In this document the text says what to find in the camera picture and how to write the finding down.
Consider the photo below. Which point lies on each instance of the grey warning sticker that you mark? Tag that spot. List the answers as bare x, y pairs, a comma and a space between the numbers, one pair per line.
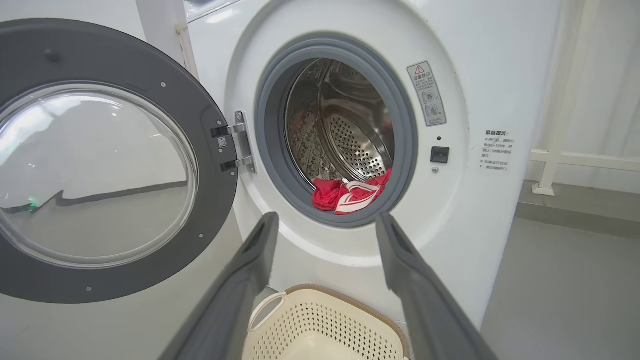
426, 95

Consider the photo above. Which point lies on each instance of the plain red garment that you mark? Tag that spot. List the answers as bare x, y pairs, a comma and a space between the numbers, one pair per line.
325, 195

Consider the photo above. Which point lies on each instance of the cream perforated laundry basket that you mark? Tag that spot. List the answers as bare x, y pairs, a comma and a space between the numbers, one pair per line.
325, 325

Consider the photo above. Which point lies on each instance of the black washing machine door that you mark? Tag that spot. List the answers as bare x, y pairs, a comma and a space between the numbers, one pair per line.
125, 65

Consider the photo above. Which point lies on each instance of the metal door hinge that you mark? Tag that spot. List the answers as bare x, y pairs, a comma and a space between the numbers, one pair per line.
245, 145

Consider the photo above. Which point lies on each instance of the stainless steel washing machine drum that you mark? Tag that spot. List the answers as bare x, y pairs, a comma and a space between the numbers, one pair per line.
350, 130

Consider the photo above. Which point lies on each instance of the white metal railing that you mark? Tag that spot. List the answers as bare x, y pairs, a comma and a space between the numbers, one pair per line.
545, 175

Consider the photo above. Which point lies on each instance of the red garment with white stripes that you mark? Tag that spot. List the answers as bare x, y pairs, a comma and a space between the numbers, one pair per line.
362, 195

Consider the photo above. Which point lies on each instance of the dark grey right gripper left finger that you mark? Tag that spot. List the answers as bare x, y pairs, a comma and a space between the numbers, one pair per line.
235, 300

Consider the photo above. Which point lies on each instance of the white front-load washing machine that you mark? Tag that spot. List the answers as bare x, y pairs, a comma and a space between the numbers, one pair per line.
480, 60

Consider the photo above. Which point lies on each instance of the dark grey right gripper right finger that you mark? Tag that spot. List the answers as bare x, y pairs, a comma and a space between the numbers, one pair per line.
425, 310

